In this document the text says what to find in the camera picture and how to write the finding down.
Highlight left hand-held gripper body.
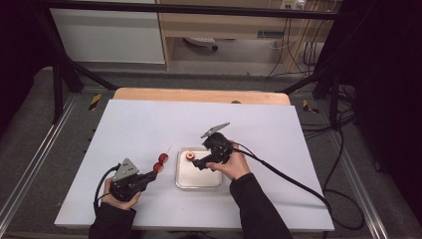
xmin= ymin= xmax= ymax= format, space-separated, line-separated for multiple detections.
xmin=108 ymin=157 xmax=149 ymax=202

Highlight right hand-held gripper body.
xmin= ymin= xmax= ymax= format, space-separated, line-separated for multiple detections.
xmin=200 ymin=121 xmax=233 ymax=165

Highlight square metal tray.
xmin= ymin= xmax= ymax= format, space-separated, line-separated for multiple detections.
xmin=174 ymin=146 xmax=223 ymax=190

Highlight thin wooden skewer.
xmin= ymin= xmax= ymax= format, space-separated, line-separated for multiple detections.
xmin=152 ymin=144 xmax=173 ymax=174

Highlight person's left hand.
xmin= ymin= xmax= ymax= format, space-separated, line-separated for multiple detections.
xmin=101 ymin=177 xmax=142 ymax=211

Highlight person's right hand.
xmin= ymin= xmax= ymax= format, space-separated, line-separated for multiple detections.
xmin=205 ymin=141 xmax=252 ymax=181

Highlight wooden table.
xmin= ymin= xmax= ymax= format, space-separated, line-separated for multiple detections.
xmin=112 ymin=87 xmax=292 ymax=107

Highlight yellow black tape strip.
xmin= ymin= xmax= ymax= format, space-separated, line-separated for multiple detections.
xmin=88 ymin=94 xmax=103 ymax=113
xmin=302 ymin=99 xmax=320 ymax=115

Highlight office chair base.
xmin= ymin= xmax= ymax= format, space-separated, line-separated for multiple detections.
xmin=183 ymin=36 xmax=220 ymax=53

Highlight light wooden desk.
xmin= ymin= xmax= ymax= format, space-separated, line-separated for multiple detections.
xmin=155 ymin=0 xmax=342 ymax=73

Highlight white cabinet panel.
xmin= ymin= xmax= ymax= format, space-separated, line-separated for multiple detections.
xmin=49 ymin=8 xmax=166 ymax=65

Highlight white power strip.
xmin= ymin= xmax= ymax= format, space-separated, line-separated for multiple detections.
xmin=280 ymin=0 xmax=307 ymax=10

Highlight black curtain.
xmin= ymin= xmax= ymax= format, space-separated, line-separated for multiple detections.
xmin=0 ymin=0 xmax=58 ymax=133
xmin=315 ymin=0 xmax=422 ymax=227

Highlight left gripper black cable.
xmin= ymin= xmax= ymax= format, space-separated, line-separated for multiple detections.
xmin=94 ymin=162 xmax=120 ymax=213

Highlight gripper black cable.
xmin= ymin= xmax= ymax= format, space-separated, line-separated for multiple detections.
xmin=94 ymin=162 xmax=120 ymax=213
xmin=230 ymin=142 xmax=333 ymax=215

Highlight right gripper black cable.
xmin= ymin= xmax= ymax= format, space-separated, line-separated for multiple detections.
xmin=230 ymin=142 xmax=333 ymax=215

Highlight aluminium floor rail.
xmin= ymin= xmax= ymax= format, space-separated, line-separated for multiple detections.
xmin=0 ymin=94 xmax=81 ymax=227
xmin=326 ymin=128 xmax=389 ymax=239

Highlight black floor cable bundle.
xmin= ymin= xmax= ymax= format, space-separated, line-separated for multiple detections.
xmin=300 ymin=86 xmax=356 ymax=140

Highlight hanging black cables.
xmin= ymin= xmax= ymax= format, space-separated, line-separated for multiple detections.
xmin=267 ymin=16 xmax=329 ymax=79

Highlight black metal frame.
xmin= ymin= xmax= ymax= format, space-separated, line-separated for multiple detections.
xmin=31 ymin=0 xmax=356 ymax=130

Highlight black floor cable loop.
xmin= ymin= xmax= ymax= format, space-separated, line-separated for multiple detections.
xmin=322 ymin=109 xmax=366 ymax=231

